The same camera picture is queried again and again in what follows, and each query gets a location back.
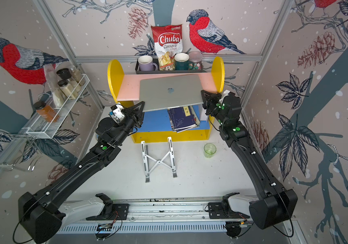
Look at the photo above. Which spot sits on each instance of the grey white book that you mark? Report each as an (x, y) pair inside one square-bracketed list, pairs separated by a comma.
[(203, 116)]

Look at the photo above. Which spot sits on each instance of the purple mug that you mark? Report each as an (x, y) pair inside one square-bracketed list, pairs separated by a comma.
[(146, 63)]

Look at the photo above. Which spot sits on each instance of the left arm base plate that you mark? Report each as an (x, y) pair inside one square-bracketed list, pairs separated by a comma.
[(111, 212)]

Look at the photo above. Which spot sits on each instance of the beige spice jar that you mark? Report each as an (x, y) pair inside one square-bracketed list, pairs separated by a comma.
[(68, 90)]

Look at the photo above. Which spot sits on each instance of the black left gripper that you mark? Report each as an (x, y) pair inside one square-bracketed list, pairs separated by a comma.
[(137, 118)]

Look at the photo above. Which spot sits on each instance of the green glass cup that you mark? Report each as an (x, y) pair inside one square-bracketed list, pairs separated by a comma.
[(209, 150)]

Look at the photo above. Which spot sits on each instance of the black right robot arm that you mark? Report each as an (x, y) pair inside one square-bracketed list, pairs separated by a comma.
[(273, 203)]

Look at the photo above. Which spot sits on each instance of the red chuba chips bag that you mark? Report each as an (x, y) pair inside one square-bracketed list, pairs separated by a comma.
[(168, 42)]

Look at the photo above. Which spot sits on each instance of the pink lidded jar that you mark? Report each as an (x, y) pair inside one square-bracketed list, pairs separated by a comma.
[(195, 60)]

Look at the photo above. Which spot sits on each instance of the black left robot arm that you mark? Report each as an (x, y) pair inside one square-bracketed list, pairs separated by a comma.
[(39, 213)]

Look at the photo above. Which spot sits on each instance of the black lid spice jar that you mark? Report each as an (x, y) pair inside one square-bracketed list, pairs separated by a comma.
[(66, 77)]

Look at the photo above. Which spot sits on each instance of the navy blue book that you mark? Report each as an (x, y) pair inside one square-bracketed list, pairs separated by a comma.
[(181, 119)]

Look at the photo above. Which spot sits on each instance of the orange spice jar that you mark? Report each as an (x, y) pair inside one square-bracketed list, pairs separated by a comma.
[(46, 112)]

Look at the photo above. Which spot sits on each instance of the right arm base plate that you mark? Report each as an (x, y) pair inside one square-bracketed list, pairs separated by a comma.
[(220, 210)]

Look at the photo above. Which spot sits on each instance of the wire hook rack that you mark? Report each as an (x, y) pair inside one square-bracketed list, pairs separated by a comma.
[(19, 152)]

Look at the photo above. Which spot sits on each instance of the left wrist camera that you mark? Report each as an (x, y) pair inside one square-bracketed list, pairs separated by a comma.
[(117, 112)]

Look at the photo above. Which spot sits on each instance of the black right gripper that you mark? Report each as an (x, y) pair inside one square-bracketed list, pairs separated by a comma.
[(208, 100)]

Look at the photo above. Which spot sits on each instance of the clear spice jar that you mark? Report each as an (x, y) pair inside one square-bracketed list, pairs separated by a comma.
[(77, 75)]

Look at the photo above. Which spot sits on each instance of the black tray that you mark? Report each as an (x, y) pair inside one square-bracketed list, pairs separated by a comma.
[(138, 71)]

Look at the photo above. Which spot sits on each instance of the green mug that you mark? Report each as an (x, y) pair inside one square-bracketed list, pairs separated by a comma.
[(181, 61)]

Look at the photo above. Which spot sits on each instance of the silver laptop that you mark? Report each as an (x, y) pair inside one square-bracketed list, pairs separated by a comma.
[(166, 92)]

